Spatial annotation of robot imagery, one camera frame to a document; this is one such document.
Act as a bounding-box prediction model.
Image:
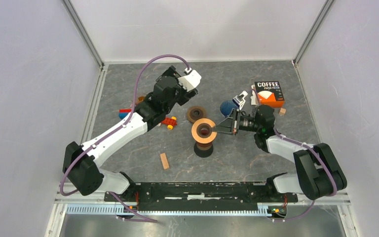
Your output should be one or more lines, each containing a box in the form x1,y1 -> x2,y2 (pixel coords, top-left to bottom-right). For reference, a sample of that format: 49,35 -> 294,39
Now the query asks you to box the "colourful toy brick car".
157,116 -> 177,130

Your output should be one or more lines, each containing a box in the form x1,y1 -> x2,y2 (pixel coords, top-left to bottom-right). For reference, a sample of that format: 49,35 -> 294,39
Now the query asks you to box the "light wooden ring holder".
191,118 -> 217,144

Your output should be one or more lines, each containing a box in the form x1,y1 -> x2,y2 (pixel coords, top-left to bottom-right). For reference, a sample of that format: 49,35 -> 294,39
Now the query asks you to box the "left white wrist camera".
178,68 -> 202,91

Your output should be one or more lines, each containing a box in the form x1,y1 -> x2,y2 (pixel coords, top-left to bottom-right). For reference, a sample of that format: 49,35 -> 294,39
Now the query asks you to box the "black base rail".
104,182 -> 298,211

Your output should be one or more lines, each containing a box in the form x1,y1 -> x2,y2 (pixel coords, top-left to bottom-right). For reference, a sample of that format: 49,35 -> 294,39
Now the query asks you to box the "blue red toy brick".
118,109 -> 132,119

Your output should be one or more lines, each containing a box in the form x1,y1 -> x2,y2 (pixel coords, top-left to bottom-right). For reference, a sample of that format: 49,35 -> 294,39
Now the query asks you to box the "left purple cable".
59,54 -> 191,197

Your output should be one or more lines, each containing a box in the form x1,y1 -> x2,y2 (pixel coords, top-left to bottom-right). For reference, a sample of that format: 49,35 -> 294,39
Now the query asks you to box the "orange black coffee filter box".
251,81 -> 285,108

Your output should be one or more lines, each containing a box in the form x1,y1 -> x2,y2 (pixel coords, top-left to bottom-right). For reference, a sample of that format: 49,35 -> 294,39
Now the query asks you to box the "blue ribbed plastic dripper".
220,100 -> 239,117

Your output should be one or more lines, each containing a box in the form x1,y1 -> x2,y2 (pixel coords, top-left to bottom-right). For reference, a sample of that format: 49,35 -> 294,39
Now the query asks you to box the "small wooden block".
160,153 -> 170,170

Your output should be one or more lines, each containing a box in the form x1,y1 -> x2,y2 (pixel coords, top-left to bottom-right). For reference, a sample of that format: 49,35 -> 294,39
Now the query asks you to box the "orange glass carafe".
137,96 -> 145,104

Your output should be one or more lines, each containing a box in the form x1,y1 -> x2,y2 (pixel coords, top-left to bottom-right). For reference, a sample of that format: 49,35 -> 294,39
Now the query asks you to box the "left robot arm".
62,66 -> 201,201

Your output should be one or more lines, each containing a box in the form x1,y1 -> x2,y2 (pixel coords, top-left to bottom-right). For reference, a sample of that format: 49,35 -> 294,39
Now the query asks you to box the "small wooden cube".
278,108 -> 287,116

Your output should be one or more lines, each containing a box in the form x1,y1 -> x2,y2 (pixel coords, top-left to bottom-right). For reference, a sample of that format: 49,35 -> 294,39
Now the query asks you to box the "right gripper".
212,109 -> 261,136

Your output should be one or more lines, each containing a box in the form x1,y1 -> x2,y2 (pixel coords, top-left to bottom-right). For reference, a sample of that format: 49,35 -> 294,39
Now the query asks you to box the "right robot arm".
212,105 -> 347,201

